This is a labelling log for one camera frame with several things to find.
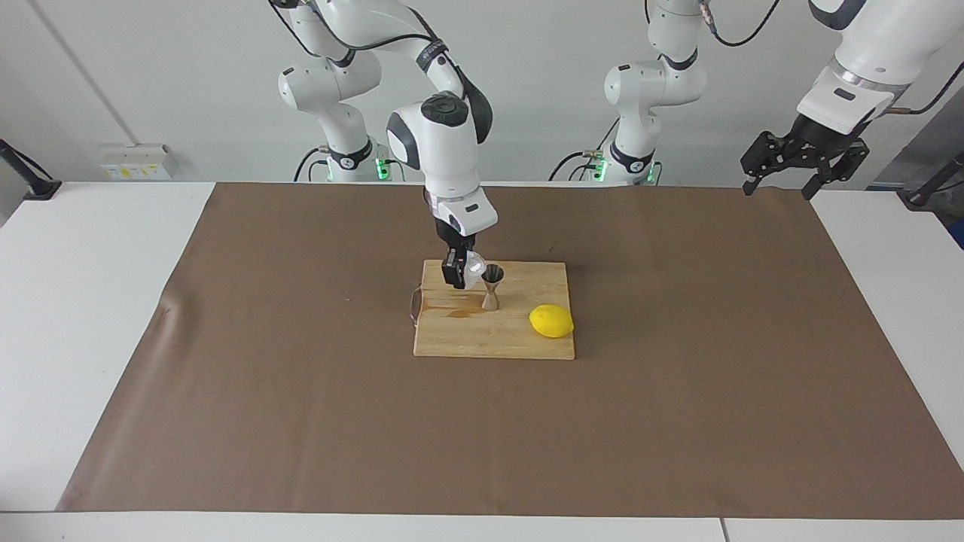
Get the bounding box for white wall socket box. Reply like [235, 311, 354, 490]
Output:
[100, 143, 180, 181]

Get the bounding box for steel double jigger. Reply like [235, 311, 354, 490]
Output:
[482, 263, 505, 312]

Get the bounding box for wooden cutting board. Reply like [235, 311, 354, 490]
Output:
[409, 260, 575, 360]

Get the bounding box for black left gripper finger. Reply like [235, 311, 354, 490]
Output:
[741, 130, 798, 196]
[803, 141, 871, 200]

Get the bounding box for black base cable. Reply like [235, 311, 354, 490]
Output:
[548, 117, 622, 183]
[294, 147, 407, 183]

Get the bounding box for black right base cable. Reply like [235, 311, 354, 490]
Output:
[294, 147, 407, 183]

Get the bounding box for yellow lemon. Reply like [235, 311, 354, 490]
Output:
[529, 304, 575, 339]

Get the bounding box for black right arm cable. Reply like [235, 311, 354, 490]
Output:
[267, 0, 445, 55]

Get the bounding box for brown paper table mat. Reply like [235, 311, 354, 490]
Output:
[56, 181, 964, 520]

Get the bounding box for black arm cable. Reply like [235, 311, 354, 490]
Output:
[697, 0, 964, 115]
[267, 0, 445, 55]

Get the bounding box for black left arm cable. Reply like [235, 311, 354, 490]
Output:
[697, 0, 964, 115]

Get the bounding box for black left base cable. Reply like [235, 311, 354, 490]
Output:
[548, 117, 622, 183]

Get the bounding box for black camera stand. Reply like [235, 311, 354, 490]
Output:
[900, 149, 964, 212]
[0, 138, 63, 201]

